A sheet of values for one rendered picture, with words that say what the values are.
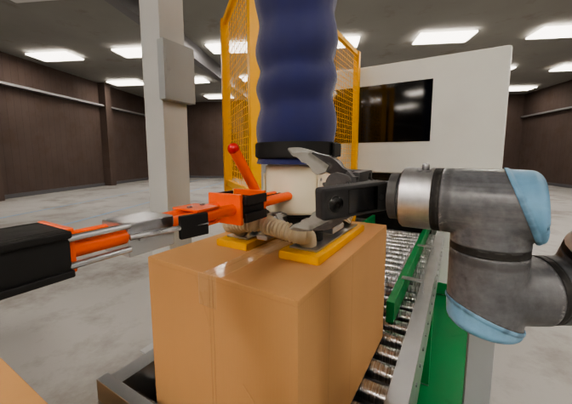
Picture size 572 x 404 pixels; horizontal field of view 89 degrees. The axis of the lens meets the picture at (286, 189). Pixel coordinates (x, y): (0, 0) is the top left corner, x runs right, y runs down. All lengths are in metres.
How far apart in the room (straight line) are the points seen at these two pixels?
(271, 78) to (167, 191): 1.12
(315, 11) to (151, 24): 1.23
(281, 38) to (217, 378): 0.74
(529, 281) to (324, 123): 0.49
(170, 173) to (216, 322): 1.19
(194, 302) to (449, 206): 0.50
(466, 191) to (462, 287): 0.13
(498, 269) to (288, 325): 0.31
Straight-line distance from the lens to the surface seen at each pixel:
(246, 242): 0.73
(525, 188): 0.43
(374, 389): 0.99
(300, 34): 0.75
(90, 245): 0.40
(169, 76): 1.71
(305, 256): 0.64
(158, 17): 1.84
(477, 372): 1.08
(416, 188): 0.43
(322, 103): 0.74
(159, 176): 1.75
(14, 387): 1.23
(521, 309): 0.47
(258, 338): 0.58
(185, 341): 0.74
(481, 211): 0.42
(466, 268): 0.45
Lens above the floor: 1.18
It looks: 7 degrees down
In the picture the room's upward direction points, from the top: straight up
